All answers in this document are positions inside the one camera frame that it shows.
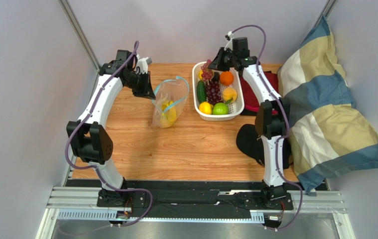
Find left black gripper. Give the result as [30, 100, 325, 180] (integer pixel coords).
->
[125, 71, 156, 100]

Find clear zip top bag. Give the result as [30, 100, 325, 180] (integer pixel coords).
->
[152, 76, 190, 128]

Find yellow banana bunch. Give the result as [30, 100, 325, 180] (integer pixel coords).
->
[160, 101, 177, 128]

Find green lime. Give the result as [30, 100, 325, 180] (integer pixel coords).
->
[212, 102, 229, 115]

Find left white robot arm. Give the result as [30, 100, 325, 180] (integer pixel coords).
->
[66, 50, 155, 203]

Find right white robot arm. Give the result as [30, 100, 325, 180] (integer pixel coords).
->
[208, 36, 290, 201]

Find dark black fruit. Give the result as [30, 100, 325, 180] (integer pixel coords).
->
[211, 72, 220, 82]

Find orange fruit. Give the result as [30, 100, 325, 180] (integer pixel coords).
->
[219, 71, 234, 86]

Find green cucumber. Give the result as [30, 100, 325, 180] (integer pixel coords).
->
[196, 80, 207, 104]

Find dark purple grape bunch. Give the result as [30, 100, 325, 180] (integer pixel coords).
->
[205, 81, 223, 105]

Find peach fruit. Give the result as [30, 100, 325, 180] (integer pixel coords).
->
[222, 87, 238, 104]

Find yellow lemon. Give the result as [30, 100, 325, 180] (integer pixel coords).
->
[199, 102, 214, 115]

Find white plastic basket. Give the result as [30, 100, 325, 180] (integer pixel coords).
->
[192, 61, 245, 121]

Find folded red cloth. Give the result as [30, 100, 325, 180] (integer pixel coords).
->
[240, 71, 278, 116]

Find black baseball cap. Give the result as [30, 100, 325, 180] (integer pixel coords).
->
[236, 124, 293, 169]

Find striped blue yellow pillow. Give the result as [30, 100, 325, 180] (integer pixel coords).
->
[277, 16, 378, 194]

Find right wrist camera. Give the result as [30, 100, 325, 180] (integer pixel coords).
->
[225, 31, 234, 50]

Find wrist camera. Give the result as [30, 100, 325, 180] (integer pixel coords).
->
[135, 57, 152, 75]
[225, 31, 234, 50]

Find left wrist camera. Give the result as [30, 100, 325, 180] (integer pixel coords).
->
[135, 57, 152, 75]

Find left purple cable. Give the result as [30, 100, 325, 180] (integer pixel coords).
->
[64, 40, 153, 229]

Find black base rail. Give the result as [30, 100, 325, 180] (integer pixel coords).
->
[64, 179, 294, 220]

